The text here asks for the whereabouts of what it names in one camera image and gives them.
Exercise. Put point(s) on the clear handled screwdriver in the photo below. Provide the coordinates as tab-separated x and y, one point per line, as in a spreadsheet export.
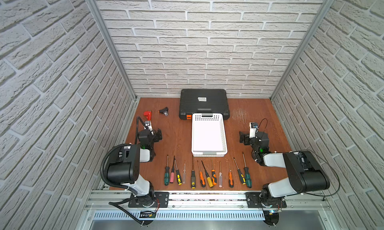
220	175

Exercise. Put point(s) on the orange grey screwdriver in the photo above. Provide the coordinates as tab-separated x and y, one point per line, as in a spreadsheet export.
202	180

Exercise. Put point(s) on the clear thin tester screwdriver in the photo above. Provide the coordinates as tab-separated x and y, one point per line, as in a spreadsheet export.
184	173

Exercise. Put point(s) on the black plastic tool case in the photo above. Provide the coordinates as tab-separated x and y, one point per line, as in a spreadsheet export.
210	101

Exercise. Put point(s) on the yellow black handled screwdriver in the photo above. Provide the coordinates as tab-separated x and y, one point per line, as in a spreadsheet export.
209	180

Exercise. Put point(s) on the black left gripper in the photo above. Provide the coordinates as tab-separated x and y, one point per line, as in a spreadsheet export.
156	134

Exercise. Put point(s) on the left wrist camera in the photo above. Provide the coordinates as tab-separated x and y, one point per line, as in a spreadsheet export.
149	125

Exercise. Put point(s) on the green screwdriver end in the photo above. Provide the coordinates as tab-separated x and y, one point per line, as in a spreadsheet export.
167	173
247	174

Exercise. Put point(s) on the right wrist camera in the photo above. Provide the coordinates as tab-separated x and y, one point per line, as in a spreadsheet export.
253	129

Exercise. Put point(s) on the small black clamp tool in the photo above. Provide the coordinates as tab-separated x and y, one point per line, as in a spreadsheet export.
164	111

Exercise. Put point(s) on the red pipe wrench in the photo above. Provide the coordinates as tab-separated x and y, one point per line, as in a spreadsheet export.
148	115

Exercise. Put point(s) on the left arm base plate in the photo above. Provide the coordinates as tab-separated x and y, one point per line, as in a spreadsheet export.
158	200

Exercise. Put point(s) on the black yellow dotted screwdriver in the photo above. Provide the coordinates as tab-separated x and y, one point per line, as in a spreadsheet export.
193	176

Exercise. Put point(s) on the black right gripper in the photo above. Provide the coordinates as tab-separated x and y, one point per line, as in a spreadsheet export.
246	138

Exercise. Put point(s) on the black yellow small screwdriver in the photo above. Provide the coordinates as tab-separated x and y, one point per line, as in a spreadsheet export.
179	178

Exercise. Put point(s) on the white perforated plastic bin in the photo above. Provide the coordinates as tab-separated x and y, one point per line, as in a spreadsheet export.
208	135

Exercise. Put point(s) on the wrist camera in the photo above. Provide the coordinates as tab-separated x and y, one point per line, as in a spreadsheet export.
149	125
253	129

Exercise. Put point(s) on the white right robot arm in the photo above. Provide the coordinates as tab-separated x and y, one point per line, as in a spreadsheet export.
304	172

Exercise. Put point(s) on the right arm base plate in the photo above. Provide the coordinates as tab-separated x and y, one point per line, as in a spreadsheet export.
257	200

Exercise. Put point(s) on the pink handled screwdriver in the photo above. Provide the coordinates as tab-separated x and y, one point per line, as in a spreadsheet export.
172	176

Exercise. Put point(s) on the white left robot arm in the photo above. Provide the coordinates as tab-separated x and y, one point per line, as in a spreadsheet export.
120	167

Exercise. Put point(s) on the aluminium front rail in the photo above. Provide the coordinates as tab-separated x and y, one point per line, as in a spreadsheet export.
197	205

